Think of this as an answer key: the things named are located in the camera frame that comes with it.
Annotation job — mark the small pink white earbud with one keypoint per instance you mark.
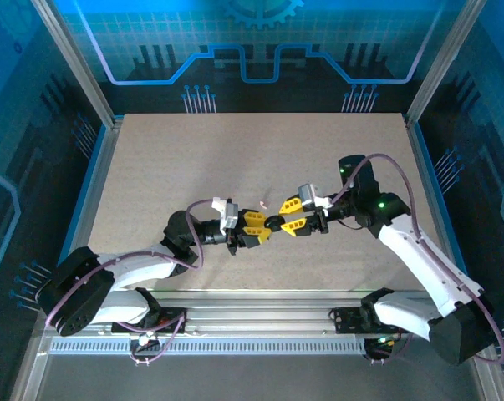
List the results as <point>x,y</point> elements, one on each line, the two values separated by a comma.
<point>263,204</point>

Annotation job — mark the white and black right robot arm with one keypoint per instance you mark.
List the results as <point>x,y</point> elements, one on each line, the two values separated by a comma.
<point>423,263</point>

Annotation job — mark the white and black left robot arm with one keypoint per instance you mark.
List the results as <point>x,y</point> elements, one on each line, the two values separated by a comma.
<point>138,267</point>

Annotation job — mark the aluminium side frame rail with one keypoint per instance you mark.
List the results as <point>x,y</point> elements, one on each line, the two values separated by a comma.
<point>423,167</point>
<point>105,167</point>

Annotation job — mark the aluminium mounting rail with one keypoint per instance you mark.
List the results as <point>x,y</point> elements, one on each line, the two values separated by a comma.
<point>256,311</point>

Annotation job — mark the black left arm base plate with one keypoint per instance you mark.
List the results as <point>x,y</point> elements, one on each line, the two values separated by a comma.
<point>172,319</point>

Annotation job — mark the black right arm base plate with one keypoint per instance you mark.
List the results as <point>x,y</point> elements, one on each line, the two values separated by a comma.
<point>345,319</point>

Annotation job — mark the aluminium frame post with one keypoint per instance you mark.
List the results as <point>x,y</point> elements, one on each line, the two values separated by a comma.
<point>78,62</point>
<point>443,62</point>

